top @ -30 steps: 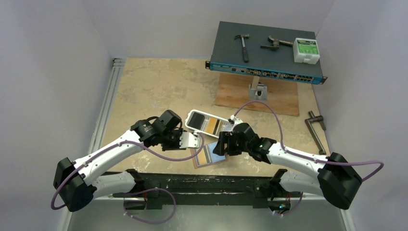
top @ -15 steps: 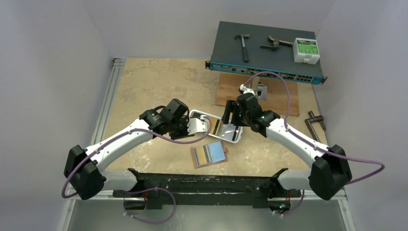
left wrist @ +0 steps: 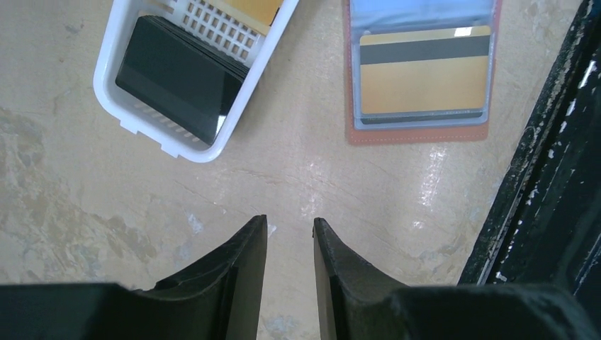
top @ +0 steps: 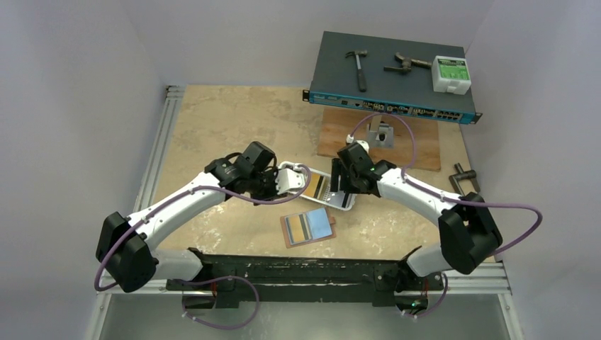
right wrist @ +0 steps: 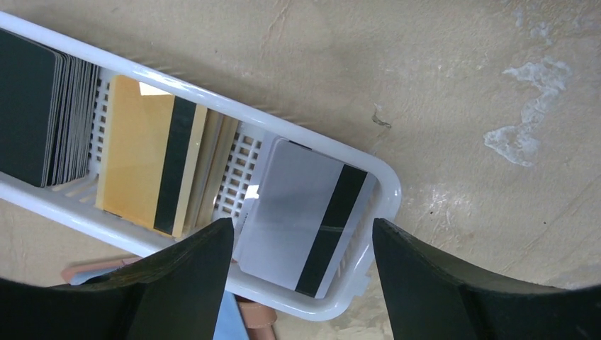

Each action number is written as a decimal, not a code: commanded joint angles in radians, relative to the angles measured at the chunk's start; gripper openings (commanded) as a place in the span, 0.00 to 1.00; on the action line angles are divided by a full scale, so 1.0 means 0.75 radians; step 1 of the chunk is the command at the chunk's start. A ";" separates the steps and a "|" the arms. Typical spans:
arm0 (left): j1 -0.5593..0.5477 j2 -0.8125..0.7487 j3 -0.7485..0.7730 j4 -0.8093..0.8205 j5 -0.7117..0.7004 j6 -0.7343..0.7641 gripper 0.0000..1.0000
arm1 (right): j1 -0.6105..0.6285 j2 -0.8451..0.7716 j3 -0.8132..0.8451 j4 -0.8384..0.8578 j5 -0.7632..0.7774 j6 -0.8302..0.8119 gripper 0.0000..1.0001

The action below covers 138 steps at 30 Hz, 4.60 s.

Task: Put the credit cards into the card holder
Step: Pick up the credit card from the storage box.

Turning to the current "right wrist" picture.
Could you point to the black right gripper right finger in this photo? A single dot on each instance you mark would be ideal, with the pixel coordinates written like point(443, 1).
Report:
point(431, 294)

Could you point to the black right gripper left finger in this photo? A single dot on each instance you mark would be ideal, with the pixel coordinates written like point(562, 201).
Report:
point(172, 294)

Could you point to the silver grey card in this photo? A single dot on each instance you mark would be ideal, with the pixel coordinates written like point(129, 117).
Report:
point(299, 215)

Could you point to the gold magnetic stripe card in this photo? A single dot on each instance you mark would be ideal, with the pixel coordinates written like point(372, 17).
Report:
point(163, 158)

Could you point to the white plastic basket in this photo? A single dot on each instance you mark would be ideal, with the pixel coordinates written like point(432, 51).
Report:
point(228, 177)

